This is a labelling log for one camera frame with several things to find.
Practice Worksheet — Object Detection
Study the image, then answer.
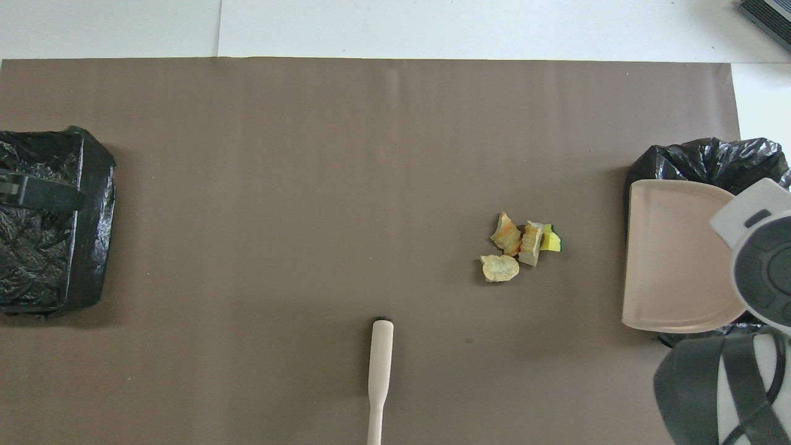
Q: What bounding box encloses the beige handle black bristle brush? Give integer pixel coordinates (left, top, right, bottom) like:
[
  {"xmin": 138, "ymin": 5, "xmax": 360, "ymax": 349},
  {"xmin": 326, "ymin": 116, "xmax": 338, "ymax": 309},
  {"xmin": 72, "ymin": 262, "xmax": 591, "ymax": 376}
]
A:
[{"xmin": 366, "ymin": 316, "xmax": 395, "ymax": 445}]

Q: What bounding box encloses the round pale bread chunk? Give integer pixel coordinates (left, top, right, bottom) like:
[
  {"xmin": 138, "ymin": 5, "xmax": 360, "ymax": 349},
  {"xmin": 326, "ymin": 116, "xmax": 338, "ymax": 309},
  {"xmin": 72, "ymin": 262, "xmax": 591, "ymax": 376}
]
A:
[{"xmin": 480, "ymin": 254, "xmax": 520, "ymax": 283}]

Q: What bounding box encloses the orange crust ridged bread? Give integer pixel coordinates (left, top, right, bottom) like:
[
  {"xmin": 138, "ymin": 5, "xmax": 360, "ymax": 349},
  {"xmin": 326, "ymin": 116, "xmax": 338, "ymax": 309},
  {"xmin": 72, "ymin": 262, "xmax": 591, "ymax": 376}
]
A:
[{"xmin": 490, "ymin": 211, "xmax": 523, "ymax": 257}]

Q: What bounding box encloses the pale bread slice piece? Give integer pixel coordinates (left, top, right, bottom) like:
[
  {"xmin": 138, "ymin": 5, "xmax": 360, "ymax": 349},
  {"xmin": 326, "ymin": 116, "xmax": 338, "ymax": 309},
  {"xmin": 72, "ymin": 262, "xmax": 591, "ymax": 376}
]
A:
[{"xmin": 518, "ymin": 221, "xmax": 544, "ymax": 268}]

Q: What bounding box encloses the pale pink plastic dustpan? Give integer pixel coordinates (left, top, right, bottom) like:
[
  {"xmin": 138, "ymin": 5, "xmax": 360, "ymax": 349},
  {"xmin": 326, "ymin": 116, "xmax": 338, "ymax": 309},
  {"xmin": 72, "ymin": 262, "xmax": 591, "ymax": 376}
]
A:
[{"xmin": 621, "ymin": 179, "xmax": 753, "ymax": 334}]

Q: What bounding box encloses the smooth black bag bin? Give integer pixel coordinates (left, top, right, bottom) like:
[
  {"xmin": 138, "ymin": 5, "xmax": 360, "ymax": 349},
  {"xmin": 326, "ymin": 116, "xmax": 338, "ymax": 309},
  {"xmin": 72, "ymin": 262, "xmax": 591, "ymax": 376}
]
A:
[{"xmin": 0, "ymin": 126, "xmax": 117, "ymax": 317}]

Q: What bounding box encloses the crumpled black bag bin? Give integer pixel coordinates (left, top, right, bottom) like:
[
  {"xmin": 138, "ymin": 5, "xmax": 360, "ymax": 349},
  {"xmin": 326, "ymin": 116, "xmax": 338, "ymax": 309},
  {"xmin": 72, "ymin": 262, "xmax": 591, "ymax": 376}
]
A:
[{"xmin": 623, "ymin": 137, "xmax": 791, "ymax": 350}]

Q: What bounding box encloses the brown paper table mat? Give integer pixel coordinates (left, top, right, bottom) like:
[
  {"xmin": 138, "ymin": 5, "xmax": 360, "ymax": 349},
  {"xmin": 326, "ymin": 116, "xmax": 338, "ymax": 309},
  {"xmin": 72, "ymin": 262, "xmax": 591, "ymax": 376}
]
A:
[{"xmin": 0, "ymin": 57, "xmax": 741, "ymax": 445}]

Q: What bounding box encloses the dark ribbed device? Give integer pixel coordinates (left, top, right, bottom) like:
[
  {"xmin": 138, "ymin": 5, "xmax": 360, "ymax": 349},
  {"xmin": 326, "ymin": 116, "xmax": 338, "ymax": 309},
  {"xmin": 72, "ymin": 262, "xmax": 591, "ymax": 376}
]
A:
[{"xmin": 737, "ymin": 0, "xmax": 791, "ymax": 53}]

